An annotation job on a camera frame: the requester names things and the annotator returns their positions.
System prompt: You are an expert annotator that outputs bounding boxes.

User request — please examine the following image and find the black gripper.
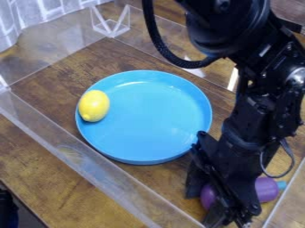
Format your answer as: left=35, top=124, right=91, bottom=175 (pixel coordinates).
left=183, top=130, right=264, bottom=228

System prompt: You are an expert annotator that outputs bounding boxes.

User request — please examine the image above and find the purple toy eggplant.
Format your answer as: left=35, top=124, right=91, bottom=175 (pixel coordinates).
left=201, top=177, right=286, bottom=209

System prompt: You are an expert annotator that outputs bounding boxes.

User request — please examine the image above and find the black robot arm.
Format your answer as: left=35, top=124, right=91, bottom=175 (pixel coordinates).
left=178, top=0, right=305, bottom=228

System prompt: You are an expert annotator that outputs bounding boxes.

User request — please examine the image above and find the blue round tray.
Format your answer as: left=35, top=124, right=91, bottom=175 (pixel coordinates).
left=75, top=70, right=213, bottom=165

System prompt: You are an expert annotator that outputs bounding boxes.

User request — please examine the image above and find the yellow toy lemon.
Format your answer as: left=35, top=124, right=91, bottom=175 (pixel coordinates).
left=78, top=90, right=110, bottom=122

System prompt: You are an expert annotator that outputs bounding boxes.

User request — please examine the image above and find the white patterned curtain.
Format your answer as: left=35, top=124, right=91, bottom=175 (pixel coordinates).
left=0, top=0, right=113, bottom=53

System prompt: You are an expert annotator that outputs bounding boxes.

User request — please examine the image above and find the thin black wire loop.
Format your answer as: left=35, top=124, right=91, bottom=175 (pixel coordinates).
left=258, top=137, right=297, bottom=179

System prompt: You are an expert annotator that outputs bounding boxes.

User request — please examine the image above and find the clear acrylic enclosure wall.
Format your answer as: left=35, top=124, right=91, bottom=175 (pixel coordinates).
left=0, top=0, right=305, bottom=228

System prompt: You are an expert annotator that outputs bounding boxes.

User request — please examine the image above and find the black braided cable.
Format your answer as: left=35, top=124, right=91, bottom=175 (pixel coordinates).
left=141, top=0, right=222, bottom=69

